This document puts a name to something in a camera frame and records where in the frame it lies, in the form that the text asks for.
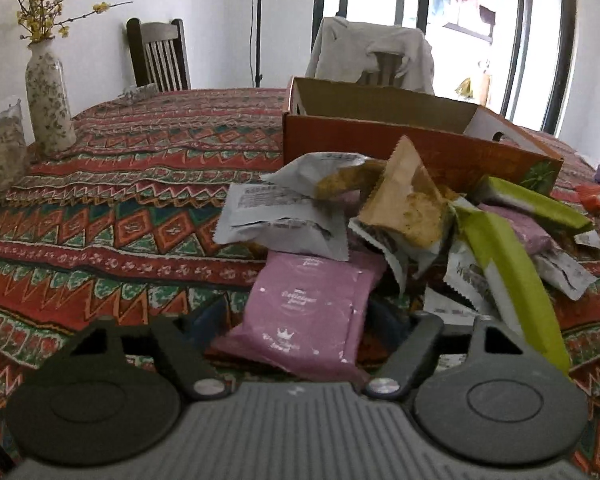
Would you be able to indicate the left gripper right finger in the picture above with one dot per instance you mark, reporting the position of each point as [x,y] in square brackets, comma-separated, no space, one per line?
[407,366]

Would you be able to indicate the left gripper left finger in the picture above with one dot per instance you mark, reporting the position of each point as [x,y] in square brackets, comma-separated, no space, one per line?
[181,341]

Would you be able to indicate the pink snack packet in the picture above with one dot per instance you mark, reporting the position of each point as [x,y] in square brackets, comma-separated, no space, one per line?
[306,314]

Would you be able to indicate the green snack packet front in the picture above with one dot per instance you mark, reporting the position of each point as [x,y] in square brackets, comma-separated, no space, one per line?
[522,301]

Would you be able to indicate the green snack packet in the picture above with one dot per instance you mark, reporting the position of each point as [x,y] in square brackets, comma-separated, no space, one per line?
[549,213]
[522,301]

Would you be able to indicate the patterned red tablecloth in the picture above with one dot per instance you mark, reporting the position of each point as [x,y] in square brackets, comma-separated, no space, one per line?
[122,223]

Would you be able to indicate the tan cracker snack packet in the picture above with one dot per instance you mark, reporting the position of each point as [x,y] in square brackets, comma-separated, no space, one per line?
[406,201]

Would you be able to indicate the grey white snack packet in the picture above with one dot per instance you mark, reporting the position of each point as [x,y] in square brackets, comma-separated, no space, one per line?
[299,208]

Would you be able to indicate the green snack packet rear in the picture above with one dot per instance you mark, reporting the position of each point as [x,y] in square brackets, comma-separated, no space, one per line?
[549,213]

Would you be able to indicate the orange cardboard box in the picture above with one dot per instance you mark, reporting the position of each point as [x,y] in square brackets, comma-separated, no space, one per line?
[458,142]

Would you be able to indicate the floral ceramic vase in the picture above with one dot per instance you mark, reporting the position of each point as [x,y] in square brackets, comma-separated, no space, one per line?
[48,102]

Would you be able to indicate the black light stand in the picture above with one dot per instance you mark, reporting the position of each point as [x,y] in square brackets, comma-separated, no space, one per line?
[257,37]

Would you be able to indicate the chair draped with beige jacket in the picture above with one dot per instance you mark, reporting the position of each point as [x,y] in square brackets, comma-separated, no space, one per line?
[364,53]

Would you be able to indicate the dark wooden chair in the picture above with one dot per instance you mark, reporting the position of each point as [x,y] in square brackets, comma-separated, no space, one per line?
[158,54]

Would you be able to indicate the yellow flower branches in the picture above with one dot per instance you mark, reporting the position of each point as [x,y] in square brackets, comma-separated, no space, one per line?
[41,20]

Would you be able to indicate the black sliding door frame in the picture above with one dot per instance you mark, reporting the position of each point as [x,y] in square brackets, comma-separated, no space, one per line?
[511,56]

